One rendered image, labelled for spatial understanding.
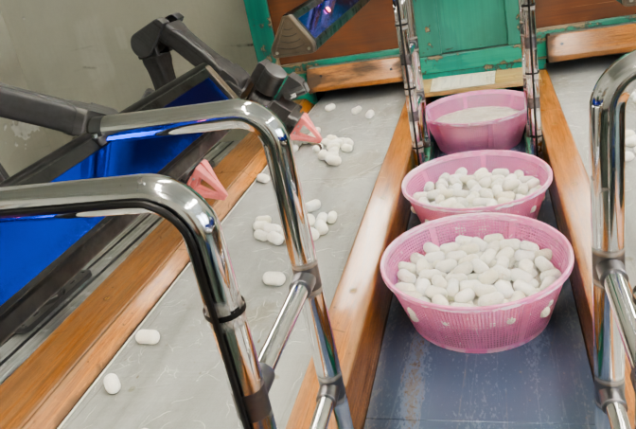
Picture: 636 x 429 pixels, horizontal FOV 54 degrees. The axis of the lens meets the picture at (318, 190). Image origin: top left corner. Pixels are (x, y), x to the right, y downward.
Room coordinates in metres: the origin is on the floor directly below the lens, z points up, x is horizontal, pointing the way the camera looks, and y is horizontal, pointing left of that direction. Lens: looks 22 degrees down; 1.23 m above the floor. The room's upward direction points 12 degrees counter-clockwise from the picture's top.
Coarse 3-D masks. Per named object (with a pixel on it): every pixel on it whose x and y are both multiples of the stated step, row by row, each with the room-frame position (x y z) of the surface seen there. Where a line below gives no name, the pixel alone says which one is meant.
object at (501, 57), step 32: (448, 64) 1.76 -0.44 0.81; (480, 64) 1.73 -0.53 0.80; (512, 64) 1.71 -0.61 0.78; (544, 64) 1.68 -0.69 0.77; (576, 64) 1.73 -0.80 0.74; (608, 64) 1.67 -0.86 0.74; (320, 96) 2.01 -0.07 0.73; (352, 96) 1.90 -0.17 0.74; (384, 96) 1.82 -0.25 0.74; (448, 96) 1.77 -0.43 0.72
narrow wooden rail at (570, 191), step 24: (552, 96) 1.42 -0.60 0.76; (552, 120) 1.25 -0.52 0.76; (552, 144) 1.12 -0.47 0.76; (552, 168) 1.02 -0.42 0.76; (576, 168) 0.99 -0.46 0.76; (552, 192) 1.04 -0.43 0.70; (576, 192) 0.90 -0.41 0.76; (576, 216) 0.82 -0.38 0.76; (576, 240) 0.76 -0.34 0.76; (576, 264) 0.71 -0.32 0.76; (576, 288) 0.72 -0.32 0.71
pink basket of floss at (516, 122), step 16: (464, 96) 1.58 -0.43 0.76; (480, 96) 1.57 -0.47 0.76; (496, 96) 1.54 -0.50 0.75; (512, 96) 1.51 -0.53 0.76; (432, 112) 1.53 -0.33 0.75; (448, 112) 1.56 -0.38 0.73; (432, 128) 1.43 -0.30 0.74; (448, 128) 1.37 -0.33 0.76; (464, 128) 1.34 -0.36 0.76; (480, 128) 1.33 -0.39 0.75; (496, 128) 1.33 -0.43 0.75; (512, 128) 1.34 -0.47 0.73; (448, 144) 1.39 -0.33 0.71; (464, 144) 1.36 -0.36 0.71; (480, 144) 1.35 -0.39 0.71; (496, 144) 1.35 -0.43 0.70; (512, 144) 1.36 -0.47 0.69
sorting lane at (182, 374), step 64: (320, 128) 1.63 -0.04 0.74; (384, 128) 1.51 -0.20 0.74; (256, 192) 1.25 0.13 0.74; (320, 192) 1.18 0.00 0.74; (256, 256) 0.96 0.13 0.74; (320, 256) 0.91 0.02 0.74; (192, 320) 0.79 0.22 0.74; (256, 320) 0.76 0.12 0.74; (128, 384) 0.67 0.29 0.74; (192, 384) 0.64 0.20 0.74
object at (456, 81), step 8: (480, 72) 1.72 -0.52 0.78; (488, 72) 1.70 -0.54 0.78; (432, 80) 1.73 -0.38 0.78; (440, 80) 1.72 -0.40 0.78; (448, 80) 1.70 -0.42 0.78; (456, 80) 1.68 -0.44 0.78; (464, 80) 1.66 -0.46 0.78; (472, 80) 1.65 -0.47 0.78; (480, 80) 1.63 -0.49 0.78; (488, 80) 1.61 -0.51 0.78; (432, 88) 1.65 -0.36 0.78; (440, 88) 1.64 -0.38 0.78; (448, 88) 1.62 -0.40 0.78; (456, 88) 1.61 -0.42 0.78
